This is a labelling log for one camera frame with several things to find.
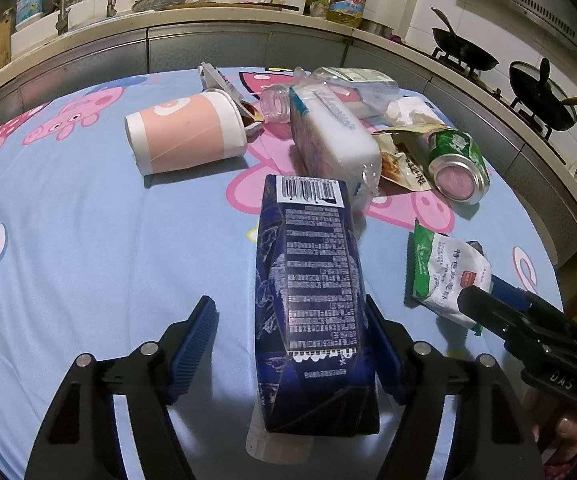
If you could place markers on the gas stove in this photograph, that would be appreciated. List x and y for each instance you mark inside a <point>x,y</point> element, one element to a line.
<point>493,91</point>

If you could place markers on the pink paper cup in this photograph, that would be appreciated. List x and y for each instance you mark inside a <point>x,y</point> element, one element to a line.
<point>183,130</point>

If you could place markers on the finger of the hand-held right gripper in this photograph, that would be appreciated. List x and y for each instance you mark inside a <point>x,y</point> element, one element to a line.
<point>508,290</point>
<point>488,310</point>

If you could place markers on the white green food packet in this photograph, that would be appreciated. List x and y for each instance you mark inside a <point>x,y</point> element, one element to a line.
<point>443,270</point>

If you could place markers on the torn snack wrapper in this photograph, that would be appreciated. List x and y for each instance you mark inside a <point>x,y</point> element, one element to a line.
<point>403,165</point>

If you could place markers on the crumpled white tissue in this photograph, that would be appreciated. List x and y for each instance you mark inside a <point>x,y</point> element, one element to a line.
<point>408,110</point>

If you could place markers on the blue printed tablecloth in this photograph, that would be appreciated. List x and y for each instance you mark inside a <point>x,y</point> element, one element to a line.
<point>93,235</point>

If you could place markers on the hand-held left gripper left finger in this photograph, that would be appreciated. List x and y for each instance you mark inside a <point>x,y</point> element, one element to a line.
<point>193,345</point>

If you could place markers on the dark blue carton box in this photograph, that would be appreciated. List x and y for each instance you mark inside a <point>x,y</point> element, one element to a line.
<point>313,285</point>

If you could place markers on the blue detergent jug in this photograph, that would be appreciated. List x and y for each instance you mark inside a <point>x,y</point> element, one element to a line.
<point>31,10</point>

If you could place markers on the person's right hand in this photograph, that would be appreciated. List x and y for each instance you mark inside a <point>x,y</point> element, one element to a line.
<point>565,425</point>

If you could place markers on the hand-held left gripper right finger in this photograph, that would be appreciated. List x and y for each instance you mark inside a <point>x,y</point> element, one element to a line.
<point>386,360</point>

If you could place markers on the clear uncapped plastic bottle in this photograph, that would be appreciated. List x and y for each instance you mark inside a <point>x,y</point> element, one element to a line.
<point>363,87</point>

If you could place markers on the black wok with glass lid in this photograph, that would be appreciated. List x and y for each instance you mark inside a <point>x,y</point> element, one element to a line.
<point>543,100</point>

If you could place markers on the white sink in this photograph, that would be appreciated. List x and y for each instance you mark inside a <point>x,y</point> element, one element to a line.
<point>93,12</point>

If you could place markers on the small opened box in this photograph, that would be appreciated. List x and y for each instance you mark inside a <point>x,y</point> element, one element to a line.
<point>213,77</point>

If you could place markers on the brown foil lid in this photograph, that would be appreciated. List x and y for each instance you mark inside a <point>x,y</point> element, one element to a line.
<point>249,117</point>

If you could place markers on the soft tissue pack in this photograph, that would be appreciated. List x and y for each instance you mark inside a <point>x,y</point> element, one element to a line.
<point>333,140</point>

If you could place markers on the cooking oil bottle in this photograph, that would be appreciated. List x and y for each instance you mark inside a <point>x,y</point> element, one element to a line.
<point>349,2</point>

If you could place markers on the green drink can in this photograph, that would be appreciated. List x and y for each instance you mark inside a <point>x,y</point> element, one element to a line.
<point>456,157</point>

